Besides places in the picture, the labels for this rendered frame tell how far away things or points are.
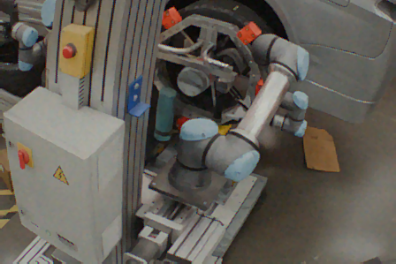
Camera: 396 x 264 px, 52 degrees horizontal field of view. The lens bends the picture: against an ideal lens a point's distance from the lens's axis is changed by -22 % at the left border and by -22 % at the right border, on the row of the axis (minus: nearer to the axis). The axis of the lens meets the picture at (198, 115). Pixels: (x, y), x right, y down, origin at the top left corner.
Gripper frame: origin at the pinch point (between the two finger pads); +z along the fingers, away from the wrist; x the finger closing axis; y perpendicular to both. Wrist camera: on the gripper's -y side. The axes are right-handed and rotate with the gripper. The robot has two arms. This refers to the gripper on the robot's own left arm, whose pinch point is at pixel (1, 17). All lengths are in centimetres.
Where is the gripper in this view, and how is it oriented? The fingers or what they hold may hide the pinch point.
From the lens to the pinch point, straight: 211.4
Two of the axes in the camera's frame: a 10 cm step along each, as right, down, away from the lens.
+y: -2.1, 8.9, 4.1
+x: 5.7, -2.3, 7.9
